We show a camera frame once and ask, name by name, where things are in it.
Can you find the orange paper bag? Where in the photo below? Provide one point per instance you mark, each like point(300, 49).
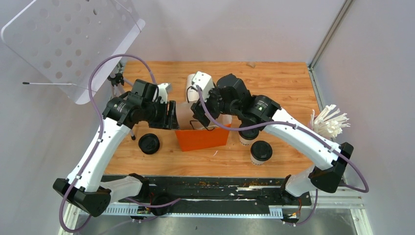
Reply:
point(192, 135)

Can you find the white tripod stand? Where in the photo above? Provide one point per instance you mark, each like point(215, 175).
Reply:
point(117, 84)

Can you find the black coffee cup lid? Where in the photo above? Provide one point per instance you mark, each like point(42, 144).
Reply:
point(250, 134)

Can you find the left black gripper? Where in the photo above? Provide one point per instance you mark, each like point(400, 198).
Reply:
point(173, 122)

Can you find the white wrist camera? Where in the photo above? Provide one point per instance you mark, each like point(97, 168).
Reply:
point(203, 81)
point(162, 92)

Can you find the stack of white paper cups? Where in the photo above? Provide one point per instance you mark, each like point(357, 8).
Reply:
point(191, 95)

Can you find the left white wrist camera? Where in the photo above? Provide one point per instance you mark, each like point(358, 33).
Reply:
point(162, 92)

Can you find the pink cup of wrapped straws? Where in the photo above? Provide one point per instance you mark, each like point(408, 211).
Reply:
point(329, 123)

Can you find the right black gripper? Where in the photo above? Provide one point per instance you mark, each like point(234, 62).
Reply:
point(199, 112)

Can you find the clear perforated acrylic panel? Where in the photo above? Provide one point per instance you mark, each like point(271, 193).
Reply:
point(71, 42)

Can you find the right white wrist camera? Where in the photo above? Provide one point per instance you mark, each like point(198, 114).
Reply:
point(203, 81)

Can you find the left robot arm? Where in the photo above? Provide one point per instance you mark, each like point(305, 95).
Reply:
point(83, 186)

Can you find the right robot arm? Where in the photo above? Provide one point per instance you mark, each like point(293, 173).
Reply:
point(259, 111)

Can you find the small brown wood block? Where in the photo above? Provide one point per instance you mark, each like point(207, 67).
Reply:
point(251, 64)

